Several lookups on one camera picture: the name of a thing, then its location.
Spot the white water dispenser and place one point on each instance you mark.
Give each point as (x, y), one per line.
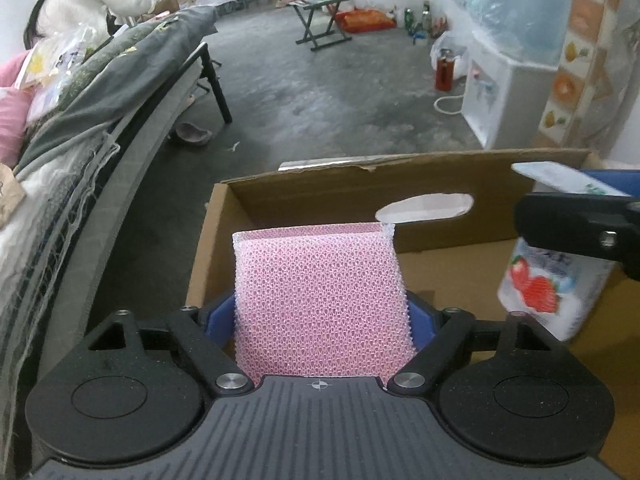
(505, 105)

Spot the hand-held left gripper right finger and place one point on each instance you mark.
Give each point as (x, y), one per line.
(424, 319)

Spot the pink pillow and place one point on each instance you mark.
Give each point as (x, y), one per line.
(12, 115)

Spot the grey slipper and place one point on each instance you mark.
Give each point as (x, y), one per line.
(192, 134)

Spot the cardboard box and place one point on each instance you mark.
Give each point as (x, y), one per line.
(310, 200)

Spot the red bag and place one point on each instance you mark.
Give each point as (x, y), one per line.
(365, 21)

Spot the grey blanket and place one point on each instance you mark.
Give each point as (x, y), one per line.
(125, 70)

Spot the red drink bottle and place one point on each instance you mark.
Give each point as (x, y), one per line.
(444, 75)

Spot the white strawberry-print tissue pack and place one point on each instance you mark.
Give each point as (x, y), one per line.
(550, 300)

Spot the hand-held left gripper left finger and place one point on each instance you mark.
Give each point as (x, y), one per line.
(216, 321)

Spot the green glass bottle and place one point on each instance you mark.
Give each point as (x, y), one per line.
(408, 19)
(426, 15)

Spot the pink mesh sponge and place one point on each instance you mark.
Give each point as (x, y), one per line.
(320, 300)

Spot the black metal bed frame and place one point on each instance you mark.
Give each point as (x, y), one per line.
(220, 95)

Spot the blue water bottle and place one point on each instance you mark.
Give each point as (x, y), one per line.
(525, 15)

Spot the folding stool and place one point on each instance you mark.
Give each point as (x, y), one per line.
(320, 7)

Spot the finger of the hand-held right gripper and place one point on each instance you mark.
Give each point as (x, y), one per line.
(560, 220)
(617, 181)

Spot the clear plastic bag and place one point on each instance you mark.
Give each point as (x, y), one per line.
(55, 75)

